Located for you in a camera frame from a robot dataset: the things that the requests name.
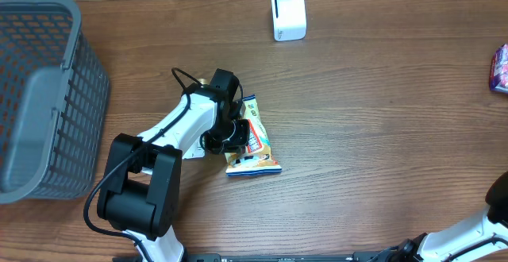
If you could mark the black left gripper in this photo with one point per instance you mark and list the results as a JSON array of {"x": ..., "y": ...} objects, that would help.
[{"x": 215, "y": 145}]

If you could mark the yellow wet wipes packet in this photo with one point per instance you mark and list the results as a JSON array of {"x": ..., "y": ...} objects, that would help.
[{"x": 256, "y": 157}]

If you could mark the red Carefree liner pack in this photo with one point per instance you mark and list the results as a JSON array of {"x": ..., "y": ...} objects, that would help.
[{"x": 498, "y": 78}]

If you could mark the white small packet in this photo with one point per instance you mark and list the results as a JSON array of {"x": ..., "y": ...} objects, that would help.
[{"x": 195, "y": 151}]

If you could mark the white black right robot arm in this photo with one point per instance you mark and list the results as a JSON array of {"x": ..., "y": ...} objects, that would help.
[{"x": 475, "y": 237}]

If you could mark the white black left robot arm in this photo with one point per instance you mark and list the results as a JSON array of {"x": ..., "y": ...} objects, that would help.
[{"x": 138, "y": 196}]

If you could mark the white barcode scanner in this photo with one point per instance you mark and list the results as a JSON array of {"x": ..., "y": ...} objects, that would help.
[{"x": 289, "y": 19}]

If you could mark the grey plastic basket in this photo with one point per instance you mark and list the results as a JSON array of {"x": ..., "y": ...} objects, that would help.
[{"x": 54, "y": 97}]

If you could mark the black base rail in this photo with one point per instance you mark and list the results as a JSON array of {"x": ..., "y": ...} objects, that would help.
[{"x": 355, "y": 257}]

